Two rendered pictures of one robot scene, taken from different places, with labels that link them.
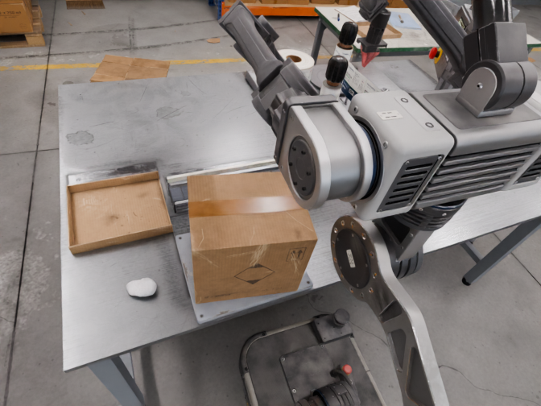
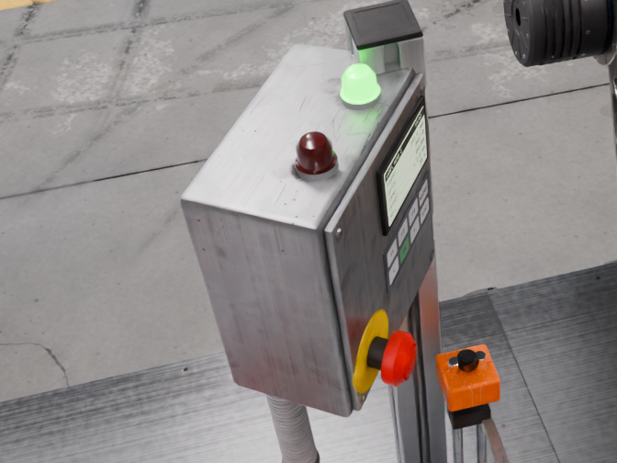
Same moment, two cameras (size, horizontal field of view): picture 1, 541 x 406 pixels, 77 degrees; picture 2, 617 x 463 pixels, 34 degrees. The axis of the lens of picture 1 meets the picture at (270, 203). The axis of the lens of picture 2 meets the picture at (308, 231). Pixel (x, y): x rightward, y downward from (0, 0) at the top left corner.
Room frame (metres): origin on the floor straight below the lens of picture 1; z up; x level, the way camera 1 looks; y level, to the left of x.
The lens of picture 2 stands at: (1.61, -0.29, 1.87)
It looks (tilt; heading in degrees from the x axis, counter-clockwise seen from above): 44 degrees down; 207
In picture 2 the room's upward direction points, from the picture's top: 10 degrees counter-clockwise
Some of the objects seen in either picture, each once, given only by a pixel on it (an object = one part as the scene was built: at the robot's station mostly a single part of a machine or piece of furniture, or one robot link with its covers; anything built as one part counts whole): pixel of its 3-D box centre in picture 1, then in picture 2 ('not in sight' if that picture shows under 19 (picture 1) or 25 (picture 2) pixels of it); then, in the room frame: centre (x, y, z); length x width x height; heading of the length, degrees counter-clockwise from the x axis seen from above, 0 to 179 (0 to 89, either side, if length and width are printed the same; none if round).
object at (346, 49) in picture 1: (343, 52); not in sight; (1.78, -0.21, 1.04); 0.09 x 0.09 x 0.29
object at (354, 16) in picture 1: (351, 14); not in sight; (3.08, -0.35, 0.81); 0.38 x 0.36 x 0.02; 118
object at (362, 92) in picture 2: not in sight; (359, 83); (1.13, -0.48, 1.49); 0.03 x 0.03 x 0.02
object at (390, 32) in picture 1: (375, 30); not in sight; (2.82, -0.53, 0.82); 0.34 x 0.24 x 0.03; 123
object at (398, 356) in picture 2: (434, 53); (391, 356); (1.22, -0.44, 1.33); 0.04 x 0.03 x 0.04; 175
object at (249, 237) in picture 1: (245, 237); not in sight; (0.57, 0.05, 0.99); 0.30 x 0.24 x 0.27; 110
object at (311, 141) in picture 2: not in sight; (314, 152); (1.20, -0.49, 1.49); 0.03 x 0.03 x 0.02
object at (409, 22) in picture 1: (401, 19); not in sight; (3.20, -0.78, 0.81); 0.32 x 0.24 x 0.01; 13
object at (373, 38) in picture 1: (374, 35); not in sight; (1.33, -0.25, 1.30); 0.10 x 0.07 x 0.07; 122
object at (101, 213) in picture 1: (119, 209); not in sight; (0.67, 0.49, 0.85); 0.30 x 0.26 x 0.04; 120
